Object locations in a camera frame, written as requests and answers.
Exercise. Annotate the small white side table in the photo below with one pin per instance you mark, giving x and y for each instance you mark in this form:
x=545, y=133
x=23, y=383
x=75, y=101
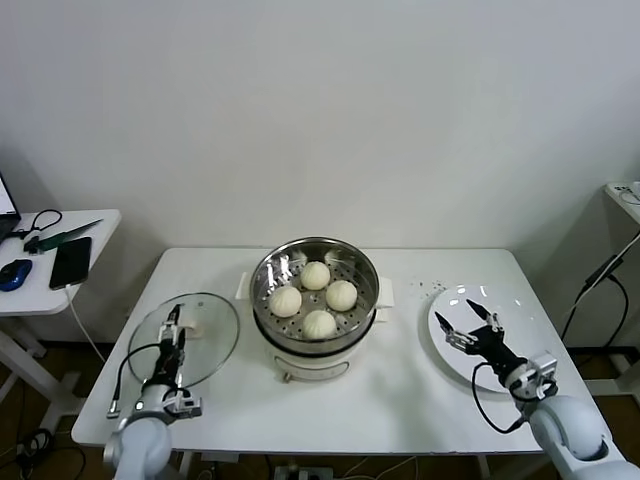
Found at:
x=35, y=302

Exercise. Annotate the white power strip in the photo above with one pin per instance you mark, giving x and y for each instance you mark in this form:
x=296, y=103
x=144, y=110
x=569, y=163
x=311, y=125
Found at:
x=625, y=192

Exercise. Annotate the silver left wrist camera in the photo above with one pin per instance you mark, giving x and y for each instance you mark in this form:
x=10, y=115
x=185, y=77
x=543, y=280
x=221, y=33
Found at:
x=187, y=405

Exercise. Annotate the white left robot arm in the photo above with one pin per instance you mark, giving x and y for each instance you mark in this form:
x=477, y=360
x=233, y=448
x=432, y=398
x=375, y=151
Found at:
x=140, y=440

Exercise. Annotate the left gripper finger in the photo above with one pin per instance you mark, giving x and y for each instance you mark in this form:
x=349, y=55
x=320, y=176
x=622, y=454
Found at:
x=181, y=341
x=169, y=332

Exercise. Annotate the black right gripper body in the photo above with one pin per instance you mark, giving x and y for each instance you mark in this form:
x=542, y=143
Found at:
x=497, y=347

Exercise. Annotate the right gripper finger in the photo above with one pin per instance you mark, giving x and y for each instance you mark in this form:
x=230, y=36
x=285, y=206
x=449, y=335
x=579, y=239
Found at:
x=492, y=322
x=460, y=340

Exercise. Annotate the dark green flat tool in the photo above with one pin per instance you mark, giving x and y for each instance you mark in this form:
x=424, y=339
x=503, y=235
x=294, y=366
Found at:
x=60, y=237

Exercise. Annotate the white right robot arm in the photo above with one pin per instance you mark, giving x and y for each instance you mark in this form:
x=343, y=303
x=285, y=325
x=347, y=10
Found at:
x=570, y=425

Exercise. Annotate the white table leg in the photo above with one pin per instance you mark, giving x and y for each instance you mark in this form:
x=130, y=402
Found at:
x=186, y=467
x=481, y=467

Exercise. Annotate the black smartphone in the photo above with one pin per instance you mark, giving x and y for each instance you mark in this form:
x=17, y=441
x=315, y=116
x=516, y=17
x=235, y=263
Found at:
x=71, y=262

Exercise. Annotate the laptop screen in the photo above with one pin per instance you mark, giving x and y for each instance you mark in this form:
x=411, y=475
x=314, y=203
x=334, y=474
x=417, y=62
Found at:
x=6, y=220

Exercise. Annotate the round white plate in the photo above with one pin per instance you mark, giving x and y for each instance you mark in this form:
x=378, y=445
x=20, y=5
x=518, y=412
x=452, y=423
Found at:
x=450, y=370

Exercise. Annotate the white steamed baozi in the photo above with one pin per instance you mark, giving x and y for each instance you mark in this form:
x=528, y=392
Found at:
x=319, y=325
x=286, y=301
x=341, y=295
x=315, y=275

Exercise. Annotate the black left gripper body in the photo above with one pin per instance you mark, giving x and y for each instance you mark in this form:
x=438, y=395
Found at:
x=170, y=365

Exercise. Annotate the blue computer mouse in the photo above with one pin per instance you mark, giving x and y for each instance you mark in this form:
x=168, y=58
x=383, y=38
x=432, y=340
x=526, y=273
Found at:
x=15, y=275

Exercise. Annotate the round glass pot lid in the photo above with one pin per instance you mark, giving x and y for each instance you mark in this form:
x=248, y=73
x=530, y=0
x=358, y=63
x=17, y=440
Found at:
x=215, y=325

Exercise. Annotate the perforated steel steamer basket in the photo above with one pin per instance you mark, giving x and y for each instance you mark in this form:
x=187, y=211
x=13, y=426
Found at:
x=360, y=280

